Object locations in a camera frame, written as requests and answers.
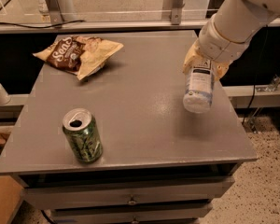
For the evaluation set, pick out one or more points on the grey drawer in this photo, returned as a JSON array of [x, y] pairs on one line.
[[129, 193], [139, 214]]

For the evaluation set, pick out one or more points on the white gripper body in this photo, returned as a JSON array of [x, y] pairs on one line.
[[221, 47]]

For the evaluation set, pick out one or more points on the lower grey drawer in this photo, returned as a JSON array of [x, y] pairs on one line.
[[139, 214]]

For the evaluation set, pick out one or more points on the left metal bracket post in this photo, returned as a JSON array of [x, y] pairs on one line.
[[54, 12]]

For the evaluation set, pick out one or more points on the brown yellow chip bag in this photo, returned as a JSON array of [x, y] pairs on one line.
[[79, 55]]

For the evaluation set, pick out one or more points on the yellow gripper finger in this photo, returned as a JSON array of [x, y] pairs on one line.
[[193, 56], [219, 69]]

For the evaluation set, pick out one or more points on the right metal bracket post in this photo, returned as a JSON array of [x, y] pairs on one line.
[[172, 11]]

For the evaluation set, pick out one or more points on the clear plastic water bottle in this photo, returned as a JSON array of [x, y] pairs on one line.
[[199, 85]]

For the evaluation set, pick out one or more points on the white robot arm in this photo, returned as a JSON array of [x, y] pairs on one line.
[[228, 33]]

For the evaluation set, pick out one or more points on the green soda can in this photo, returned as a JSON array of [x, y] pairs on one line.
[[81, 132]]

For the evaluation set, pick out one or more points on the brown cardboard box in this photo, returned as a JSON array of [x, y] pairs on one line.
[[10, 199]]

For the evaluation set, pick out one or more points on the upper grey drawer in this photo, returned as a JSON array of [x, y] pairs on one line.
[[129, 193]]

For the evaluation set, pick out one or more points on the grey metal rail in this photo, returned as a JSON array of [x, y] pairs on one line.
[[98, 27]]

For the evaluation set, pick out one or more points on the metal bracket post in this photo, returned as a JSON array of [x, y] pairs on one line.
[[54, 12], [172, 11]]

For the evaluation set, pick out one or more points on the grey drawer cabinet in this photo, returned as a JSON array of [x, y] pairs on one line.
[[147, 134]]

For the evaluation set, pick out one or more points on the white pipe behind glass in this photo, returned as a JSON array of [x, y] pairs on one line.
[[66, 7]]

